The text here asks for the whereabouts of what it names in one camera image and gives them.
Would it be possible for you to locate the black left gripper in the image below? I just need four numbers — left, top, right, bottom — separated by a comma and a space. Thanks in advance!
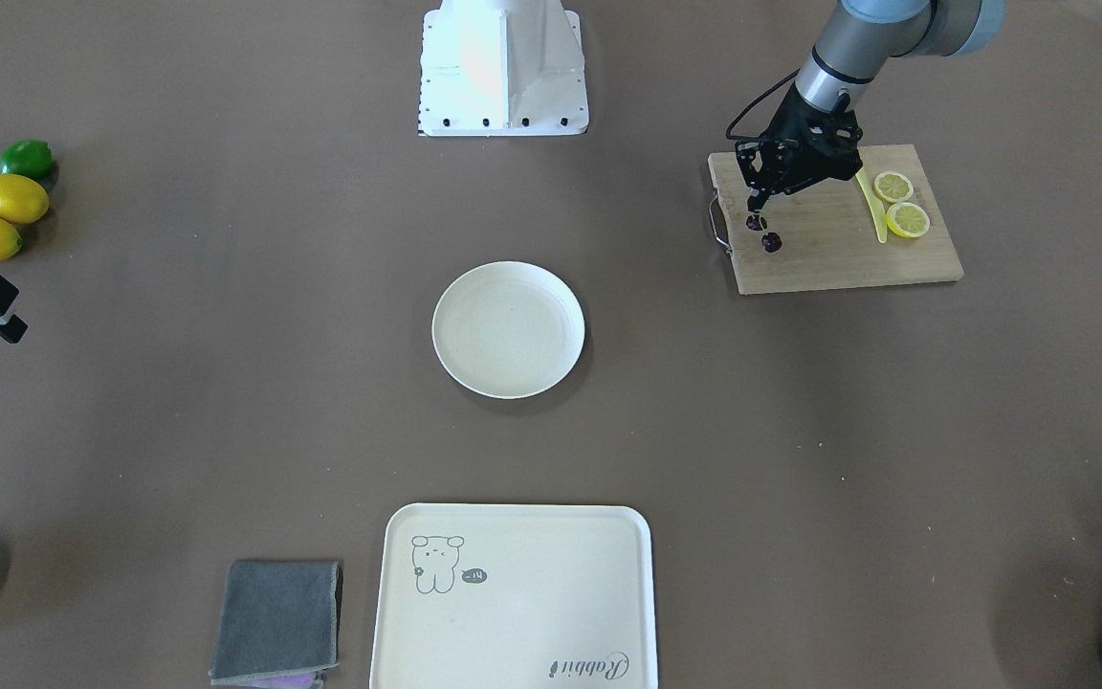
735, 91, 863, 215

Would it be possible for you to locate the cream round plate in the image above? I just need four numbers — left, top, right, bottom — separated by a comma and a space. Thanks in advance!
431, 261, 585, 400

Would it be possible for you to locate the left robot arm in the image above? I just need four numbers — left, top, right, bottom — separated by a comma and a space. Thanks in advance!
725, 1, 1005, 214

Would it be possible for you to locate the cream rabbit tray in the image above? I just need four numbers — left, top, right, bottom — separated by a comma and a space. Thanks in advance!
370, 502, 659, 688

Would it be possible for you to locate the bamboo cutting board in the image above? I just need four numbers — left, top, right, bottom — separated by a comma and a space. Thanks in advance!
707, 144, 965, 297

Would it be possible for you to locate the yellow lemon far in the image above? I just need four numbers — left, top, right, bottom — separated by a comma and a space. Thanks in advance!
0, 173, 50, 224

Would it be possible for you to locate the yellow plastic knife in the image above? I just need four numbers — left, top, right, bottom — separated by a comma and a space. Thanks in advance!
854, 166, 888, 244

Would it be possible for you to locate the lemon slice upper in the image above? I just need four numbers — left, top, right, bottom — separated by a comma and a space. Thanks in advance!
871, 170, 915, 205

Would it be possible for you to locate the lemon slice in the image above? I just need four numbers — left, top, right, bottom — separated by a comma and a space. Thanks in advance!
884, 201, 932, 239
871, 170, 915, 205

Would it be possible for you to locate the green lime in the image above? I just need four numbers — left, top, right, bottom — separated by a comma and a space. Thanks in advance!
0, 139, 55, 180

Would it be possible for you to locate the lemon slice lower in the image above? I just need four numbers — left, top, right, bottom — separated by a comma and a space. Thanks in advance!
884, 201, 932, 239

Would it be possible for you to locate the grey folded cloth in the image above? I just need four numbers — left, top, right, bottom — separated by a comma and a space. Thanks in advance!
209, 560, 341, 688

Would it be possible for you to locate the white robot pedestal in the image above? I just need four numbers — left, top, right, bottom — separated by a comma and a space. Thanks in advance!
417, 1, 590, 137

